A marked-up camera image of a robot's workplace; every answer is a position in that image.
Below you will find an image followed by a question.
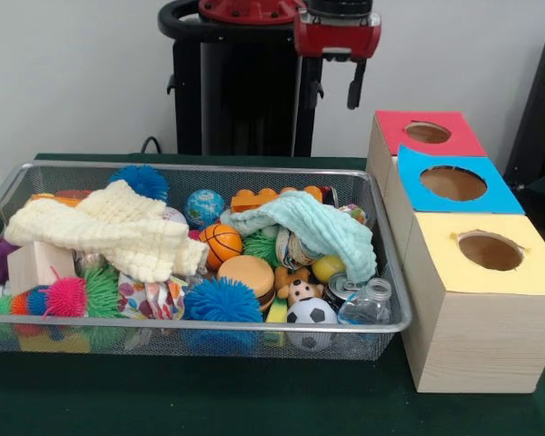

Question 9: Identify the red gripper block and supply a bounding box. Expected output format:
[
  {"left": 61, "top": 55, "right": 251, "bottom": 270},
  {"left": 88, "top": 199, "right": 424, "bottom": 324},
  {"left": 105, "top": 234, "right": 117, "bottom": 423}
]
[{"left": 292, "top": 12, "right": 382, "bottom": 111}]

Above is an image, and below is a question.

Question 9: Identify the light teal cloth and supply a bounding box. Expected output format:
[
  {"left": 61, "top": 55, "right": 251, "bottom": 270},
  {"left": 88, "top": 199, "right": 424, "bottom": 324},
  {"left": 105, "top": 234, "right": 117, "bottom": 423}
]
[{"left": 230, "top": 190, "right": 378, "bottom": 283}]

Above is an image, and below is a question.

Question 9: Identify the brown plush bear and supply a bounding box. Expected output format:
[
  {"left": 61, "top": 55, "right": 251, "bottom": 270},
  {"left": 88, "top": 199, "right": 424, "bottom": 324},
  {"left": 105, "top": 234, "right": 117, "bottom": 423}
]
[{"left": 273, "top": 265, "right": 311, "bottom": 294}]

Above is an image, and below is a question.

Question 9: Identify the wooden box with three holes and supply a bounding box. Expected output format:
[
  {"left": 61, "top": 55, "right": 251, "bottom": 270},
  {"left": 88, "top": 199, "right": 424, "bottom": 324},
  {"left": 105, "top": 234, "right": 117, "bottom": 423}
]
[{"left": 365, "top": 110, "right": 545, "bottom": 394}]

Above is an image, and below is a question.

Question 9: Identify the orange toy building brick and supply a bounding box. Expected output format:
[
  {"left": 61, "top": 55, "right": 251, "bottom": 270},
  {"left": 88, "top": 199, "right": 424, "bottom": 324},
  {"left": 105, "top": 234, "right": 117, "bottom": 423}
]
[{"left": 230, "top": 185, "right": 323, "bottom": 213}]

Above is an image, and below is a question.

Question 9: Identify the black flat panel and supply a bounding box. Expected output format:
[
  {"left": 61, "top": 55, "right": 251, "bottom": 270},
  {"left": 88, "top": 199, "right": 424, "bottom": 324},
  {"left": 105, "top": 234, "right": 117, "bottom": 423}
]
[{"left": 502, "top": 29, "right": 545, "bottom": 185}]

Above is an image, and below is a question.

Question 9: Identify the blue globe ball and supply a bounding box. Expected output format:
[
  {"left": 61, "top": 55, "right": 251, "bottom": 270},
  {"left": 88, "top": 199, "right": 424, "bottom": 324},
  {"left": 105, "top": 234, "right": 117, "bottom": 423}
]
[{"left": 183, "top": 188, "right": 226, "bottom": 229}]

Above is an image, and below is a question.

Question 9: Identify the orange toy basketball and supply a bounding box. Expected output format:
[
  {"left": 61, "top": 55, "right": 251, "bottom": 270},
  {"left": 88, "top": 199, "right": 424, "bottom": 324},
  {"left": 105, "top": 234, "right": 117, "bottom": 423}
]
[{"left": 198, "top": 223, "right": 245, "bottom": 273}]

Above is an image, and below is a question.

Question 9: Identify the toy hamburger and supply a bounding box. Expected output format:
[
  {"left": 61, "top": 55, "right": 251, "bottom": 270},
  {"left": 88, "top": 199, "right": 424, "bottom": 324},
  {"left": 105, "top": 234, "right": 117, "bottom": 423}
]
[{"left": 216, "top": 254, "right": 277, "bottom": 313}]

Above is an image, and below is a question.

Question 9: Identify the clear plastic bottle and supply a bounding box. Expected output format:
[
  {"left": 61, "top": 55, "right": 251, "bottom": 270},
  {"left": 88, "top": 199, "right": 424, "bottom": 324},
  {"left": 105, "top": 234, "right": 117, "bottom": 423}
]
[{"left": 337, "top": 276, "right": 393, "bottom": 326}]

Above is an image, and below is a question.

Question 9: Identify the black and white soccer ball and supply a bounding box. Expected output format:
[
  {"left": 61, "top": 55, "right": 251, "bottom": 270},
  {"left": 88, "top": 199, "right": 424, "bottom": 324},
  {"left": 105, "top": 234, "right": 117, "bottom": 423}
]
[{"left": 285, "top": 297, "right": 339, "bottom": 352}]

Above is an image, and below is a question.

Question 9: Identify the blue spiky rubber ball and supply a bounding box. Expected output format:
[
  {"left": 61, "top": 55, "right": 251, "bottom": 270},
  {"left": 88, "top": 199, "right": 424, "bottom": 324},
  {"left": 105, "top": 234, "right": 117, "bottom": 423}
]
[
  {"left": 183, "top": 276, "right": 264, "bottom": 324},
  {"left": 107, "top": 163, "right": 171, "bottom": 203}
]

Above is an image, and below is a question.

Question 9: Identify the cream knitted cloth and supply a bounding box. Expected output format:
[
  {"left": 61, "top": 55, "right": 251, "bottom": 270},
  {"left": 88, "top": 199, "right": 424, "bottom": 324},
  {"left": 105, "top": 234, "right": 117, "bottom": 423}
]
[{"left": 3, "top": 179, "right": 210, "bottom": 283}]

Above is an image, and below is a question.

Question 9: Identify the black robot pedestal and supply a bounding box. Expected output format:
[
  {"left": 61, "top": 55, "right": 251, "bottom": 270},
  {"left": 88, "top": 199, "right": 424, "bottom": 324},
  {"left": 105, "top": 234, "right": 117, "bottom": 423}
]
[{"left": 157, "top": 0, "right": 324, "bottom": 158}]

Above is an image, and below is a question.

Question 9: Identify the black cable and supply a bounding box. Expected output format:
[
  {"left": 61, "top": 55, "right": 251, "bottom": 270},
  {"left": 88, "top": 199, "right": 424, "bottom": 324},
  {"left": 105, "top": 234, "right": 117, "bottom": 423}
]
[{"left": 140, "top": 134, "right": 165, "bottom": 156}]

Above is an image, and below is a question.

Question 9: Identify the shallow wire mesh bin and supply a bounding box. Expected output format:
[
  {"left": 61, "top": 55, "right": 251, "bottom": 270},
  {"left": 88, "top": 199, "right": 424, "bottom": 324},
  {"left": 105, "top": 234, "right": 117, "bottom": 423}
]
[{"left": 0, "top": 159, "right": 413, "bottom": 362}]

